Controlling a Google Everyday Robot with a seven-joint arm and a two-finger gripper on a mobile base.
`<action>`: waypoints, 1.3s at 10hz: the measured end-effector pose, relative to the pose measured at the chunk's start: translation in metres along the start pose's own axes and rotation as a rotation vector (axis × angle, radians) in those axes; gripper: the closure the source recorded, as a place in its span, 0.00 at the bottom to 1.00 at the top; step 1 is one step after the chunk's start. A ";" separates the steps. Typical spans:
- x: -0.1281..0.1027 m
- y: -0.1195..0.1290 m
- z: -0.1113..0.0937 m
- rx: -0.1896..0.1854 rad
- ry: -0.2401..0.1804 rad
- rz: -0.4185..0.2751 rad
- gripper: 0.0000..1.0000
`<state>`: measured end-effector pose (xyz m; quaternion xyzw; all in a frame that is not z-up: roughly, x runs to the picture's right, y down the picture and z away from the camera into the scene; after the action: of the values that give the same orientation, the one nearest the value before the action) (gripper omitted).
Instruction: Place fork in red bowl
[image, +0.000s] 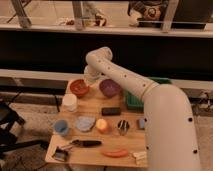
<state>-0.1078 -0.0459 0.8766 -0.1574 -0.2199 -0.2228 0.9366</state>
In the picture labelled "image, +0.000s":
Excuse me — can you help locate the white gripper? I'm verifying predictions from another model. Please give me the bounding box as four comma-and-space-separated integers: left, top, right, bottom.
84, 65, 101, 85

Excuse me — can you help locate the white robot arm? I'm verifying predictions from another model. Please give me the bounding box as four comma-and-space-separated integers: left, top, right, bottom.
84, 47, 201, 171

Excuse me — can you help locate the red bowl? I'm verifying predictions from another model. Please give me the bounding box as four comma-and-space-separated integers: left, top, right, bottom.
70, 79, 89, 98

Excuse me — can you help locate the purple bowl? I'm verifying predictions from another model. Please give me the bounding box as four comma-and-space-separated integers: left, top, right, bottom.
99, 79, 121, 98

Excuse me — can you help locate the white cup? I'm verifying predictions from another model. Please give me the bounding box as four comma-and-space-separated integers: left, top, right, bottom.
62, 94, 77, 112

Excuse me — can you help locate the black rectangular block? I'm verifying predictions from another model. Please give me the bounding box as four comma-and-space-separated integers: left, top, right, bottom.
101, 107, 121, 116

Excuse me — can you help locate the light blue cloth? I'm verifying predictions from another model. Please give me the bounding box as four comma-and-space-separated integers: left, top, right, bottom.
75, 116, 96, 132

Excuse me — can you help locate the yellow red apple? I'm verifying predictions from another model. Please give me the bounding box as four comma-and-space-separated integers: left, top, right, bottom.
96, 119, 109, 133

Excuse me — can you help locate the green plastic bin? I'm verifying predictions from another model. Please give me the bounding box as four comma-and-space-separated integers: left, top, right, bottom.
124, 77, 171, 112

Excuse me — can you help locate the blue cup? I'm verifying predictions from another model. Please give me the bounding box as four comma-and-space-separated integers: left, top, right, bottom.
54, 120, 69, 136

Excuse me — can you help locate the small blue object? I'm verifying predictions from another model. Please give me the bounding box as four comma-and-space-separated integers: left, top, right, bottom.
137, 118, 145, 130

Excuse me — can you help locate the orange carrot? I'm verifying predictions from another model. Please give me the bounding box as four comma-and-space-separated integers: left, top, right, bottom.
101, 149, 129, 158

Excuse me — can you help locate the metal square clip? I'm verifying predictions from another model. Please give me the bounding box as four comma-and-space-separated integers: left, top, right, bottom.
52, 147, 68, 162

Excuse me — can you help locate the black chair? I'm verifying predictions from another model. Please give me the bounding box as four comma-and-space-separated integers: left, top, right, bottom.
0, 100, 50, 160

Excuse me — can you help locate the white box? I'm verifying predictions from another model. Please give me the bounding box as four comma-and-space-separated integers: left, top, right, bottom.
133, 151, 147, 165

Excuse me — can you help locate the black handled tool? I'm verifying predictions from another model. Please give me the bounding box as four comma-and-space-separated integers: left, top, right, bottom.
60, 139, 102, 150

